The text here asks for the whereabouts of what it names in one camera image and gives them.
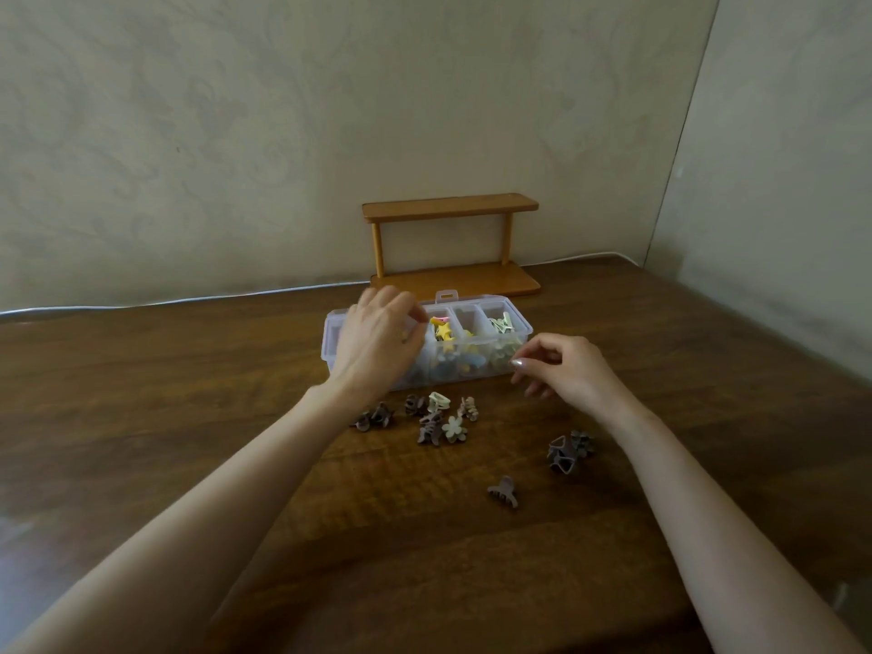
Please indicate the person's left hand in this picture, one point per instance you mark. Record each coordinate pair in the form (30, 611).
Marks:
(375, 347)

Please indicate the person's right hand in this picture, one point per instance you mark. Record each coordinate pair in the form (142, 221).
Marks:
(582, 374)

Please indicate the solid yellow star clip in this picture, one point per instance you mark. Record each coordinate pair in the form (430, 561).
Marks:
(443, 330)

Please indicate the pile of mixed hair clips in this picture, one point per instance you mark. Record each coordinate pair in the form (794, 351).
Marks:
(429, 429)

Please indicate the clear plastic compartment box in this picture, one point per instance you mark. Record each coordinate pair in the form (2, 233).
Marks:
(477, 323)

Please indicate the person's left forearm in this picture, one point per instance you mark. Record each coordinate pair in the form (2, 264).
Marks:
(191, 531)

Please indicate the person's right forearm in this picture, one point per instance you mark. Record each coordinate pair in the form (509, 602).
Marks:
(722, 538)

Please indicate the small wooden shelf rack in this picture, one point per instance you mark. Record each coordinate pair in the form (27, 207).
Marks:
(449, 206)

